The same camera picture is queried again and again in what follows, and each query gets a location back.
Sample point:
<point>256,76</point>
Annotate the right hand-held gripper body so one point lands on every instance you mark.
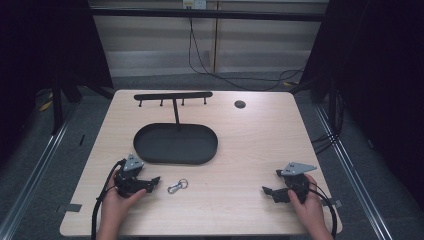
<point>295,180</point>

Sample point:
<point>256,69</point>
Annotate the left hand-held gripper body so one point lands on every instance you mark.
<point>128,181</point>

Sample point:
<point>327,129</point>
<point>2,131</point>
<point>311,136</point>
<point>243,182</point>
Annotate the person's left hand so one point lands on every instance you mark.
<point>115,203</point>

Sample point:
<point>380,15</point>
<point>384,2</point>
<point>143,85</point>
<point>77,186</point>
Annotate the person's right hand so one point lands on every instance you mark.
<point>308,208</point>

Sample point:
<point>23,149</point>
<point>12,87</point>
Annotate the black key stand with tray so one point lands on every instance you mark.
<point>175,143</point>

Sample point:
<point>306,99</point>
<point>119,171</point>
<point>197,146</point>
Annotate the grey tape strip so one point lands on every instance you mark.
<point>69,208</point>
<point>335,202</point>

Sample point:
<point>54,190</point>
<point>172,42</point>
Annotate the black metal stand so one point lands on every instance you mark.
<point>57,106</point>

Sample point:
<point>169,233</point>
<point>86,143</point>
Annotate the yellow floor object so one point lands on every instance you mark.
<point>46,105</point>

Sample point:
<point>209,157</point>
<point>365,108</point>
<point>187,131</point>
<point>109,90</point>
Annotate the black curtain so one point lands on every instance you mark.
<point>380,83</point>
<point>40,60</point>

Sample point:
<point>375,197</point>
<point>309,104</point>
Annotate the metal floor rail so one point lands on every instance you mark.
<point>30,186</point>
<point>350,170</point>

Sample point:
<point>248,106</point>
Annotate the black horizontal frame bar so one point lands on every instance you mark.
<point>206,14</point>

